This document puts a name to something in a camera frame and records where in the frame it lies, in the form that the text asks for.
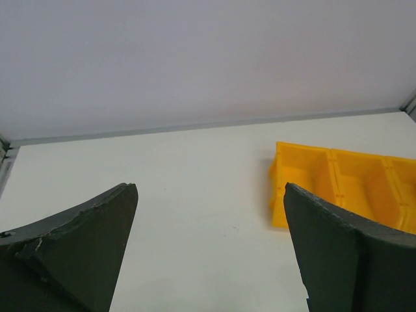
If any yellow bin right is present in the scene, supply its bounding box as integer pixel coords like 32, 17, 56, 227
386, 156, 416, 234

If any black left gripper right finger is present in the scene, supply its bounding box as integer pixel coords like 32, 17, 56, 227
283, 183, 415, 311

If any yellow bin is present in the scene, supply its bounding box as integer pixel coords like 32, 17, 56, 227
386, 156, 416, 234
269, 142, 340, 228
331, 149, 406, 229

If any yellow bin left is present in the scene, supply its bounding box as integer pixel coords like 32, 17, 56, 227
269, 142, 340, 228

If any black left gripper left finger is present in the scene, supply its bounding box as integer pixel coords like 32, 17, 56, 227
1, 183, 138, 311

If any yellow bin middle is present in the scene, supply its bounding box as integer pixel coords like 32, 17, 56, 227
331, 149, 406, 229

